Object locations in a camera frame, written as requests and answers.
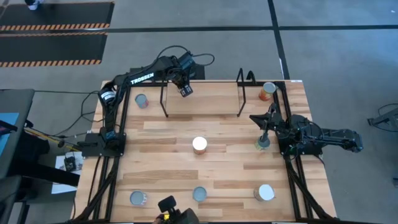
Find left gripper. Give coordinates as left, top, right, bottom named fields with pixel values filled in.
left=166, top=65, right=194, bottom=98

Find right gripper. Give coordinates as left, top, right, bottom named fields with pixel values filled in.
left=249, top=114, right=293, bottom=147

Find green dotted can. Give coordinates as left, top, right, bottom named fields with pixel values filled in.
left=254, top=136, right=272, bottom=152

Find orange can yellow label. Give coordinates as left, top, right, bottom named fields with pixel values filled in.
left=258, top=81, right=277, bottom=102

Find tall corn can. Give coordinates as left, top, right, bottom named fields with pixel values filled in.
left=134, top=93, right=149, bottom=110

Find short red can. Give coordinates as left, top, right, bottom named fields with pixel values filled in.
left=192, top=136, right=208, bottom=156

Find peaches can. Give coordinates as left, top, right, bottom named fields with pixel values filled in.
left=253, top=184, right=276, bottom=202
left=129, top=190, right=148, bottom=207

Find mandarin oranges can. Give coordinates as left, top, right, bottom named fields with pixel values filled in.
left=192, top=186, right=208, bottom=203

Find black floor stand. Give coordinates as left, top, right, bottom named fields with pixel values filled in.
left=367, top=104, right=398, bottom=133

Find small black device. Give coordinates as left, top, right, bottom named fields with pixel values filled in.
left=63, top=155, right=77, bottom=172

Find black hazard-striped floor mat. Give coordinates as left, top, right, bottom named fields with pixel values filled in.
left=0, top=1, right=115, bottom=32
left=0, top=32, right=108, bottom=68

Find yellow stick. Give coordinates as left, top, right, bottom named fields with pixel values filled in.
left=24, top=127, right=82, bottom=152

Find white paper sheet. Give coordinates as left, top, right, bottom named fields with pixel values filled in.
left=51, top=154, right=85, bottom=195

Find gray desk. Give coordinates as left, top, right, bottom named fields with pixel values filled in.
left=0, top=88, right=35, bottom=180

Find person's foot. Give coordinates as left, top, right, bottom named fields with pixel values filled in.
left=24, top=0, right=45, bottom=11

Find blue mat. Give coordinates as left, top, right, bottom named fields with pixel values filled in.
left=0, top=112, right=20, bottom=156

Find wooden shelf black frame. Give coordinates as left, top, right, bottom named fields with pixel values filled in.
left=159, top=67, right=256, bottom=119

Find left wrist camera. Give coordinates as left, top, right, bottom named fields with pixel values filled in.
left=178, top=51, right=197, bottom=73

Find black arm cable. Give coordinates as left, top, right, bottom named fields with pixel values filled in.
left=157, top=45, right=216, bottom=68

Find black table frame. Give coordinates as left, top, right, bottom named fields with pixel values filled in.
left=70, top=80, right=338, bottom=224

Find black floor cable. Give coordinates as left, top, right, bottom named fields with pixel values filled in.
left=34, top=90, right=105, bottom=138

